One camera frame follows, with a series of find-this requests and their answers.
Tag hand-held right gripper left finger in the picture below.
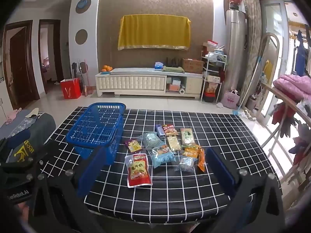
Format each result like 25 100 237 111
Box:
31 146 117 233

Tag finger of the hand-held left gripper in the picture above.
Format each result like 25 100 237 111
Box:
3 145 52 173

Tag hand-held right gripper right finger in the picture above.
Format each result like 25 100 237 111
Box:
206 147 286 233

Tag large orange snack packet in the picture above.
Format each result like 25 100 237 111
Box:
183 144 206 173

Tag blue plastic basket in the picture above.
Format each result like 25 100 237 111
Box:
66 102 127 163

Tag purple yellow cracker packet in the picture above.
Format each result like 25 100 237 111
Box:
125 138 142 154

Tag light blue snack packet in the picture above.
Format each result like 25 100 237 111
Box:
149 146 176 168

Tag dark cloth with yellow print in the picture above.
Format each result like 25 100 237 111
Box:
5 136 37 164

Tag grey patterned cloth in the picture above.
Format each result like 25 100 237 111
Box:
0 110 37 139

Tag silver snack packet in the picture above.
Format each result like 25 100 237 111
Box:
175 156 195 173

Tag grey sofa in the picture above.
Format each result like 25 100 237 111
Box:
0 108 57 165

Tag green beige snack packet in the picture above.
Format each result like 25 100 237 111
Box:
180 128 195 145

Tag pink cloth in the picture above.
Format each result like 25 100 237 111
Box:
5 108 22 125

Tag cream cloth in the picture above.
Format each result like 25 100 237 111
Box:
26 107 40 119

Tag black checked table cover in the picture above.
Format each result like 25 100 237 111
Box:
40 107 283 224

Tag red print snack packet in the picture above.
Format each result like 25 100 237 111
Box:
162 124 179 136

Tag teal snack packet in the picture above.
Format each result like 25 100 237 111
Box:
140 132 162 148

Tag pink bag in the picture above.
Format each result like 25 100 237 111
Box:
223 90 240 109

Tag red paper bag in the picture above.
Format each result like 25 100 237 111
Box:
60 78 82 99

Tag wooden drying rack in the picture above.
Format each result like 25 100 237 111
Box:
258 84 311 192

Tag white cabinet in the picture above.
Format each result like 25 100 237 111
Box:
95 67 203 99

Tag white metal rack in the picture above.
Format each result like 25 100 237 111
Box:
200 42 229 102

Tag dark wooden door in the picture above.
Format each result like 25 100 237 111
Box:
3 21 40 110

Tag cardboard box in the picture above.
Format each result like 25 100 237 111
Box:
182 58 204 74

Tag green cushion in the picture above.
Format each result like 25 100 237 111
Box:
163 65 184 73

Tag pink blanket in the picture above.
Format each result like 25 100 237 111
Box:
273 74 311 102

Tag black router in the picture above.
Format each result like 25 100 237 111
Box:
165 58 182 67

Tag silver standing air conditioner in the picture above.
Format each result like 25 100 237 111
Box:
225 9 248 97

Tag hanging blue clothes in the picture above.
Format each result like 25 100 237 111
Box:
295 30 311 77

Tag patterned curtain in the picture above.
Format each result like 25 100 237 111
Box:
239 0 263 107

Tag yellow cloth cover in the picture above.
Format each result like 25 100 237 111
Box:
118 15 191 51

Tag vase of red flowers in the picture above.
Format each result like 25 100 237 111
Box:
225 0 243 10

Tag dark wooden doorway frame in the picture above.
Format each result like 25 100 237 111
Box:
38 19 61 94

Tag round brown wall decor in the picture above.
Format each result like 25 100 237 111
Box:
74 29 88 44

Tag round blue wall decor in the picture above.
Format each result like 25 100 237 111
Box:
75 0 91 14

